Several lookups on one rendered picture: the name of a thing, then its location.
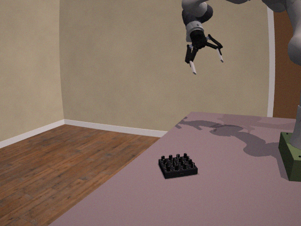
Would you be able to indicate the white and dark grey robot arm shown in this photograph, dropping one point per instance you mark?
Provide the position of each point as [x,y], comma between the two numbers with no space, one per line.
[196,12]

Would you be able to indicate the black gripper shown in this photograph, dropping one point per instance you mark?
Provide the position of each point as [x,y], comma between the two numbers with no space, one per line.
[199,41]

